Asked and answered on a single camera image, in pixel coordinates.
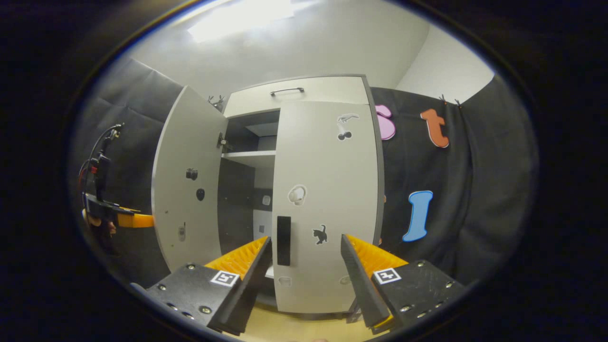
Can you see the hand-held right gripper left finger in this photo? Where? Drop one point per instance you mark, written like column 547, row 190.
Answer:
column 247, row 285

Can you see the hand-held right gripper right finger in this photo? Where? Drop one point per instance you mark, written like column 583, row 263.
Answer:
column 363, row 280

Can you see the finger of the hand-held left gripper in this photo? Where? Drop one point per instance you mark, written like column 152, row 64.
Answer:
column 111, row 208

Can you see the white shoe cabinet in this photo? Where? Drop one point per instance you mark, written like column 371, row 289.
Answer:
column 235, row 199

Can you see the white cabinet door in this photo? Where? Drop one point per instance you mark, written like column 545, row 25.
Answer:
column 327, row 180
column 185, row 142

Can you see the metal door hinge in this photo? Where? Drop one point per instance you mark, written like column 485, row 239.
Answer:
column 222, row 141

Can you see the white cabinet shelf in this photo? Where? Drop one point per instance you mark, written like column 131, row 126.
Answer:
column 249, row 158

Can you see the white cabinet drawer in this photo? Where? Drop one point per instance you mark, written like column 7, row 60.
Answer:
column 332, row 92

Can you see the black backdrop cloth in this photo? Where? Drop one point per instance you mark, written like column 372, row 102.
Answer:
column 484, row 190
column 133, row 118

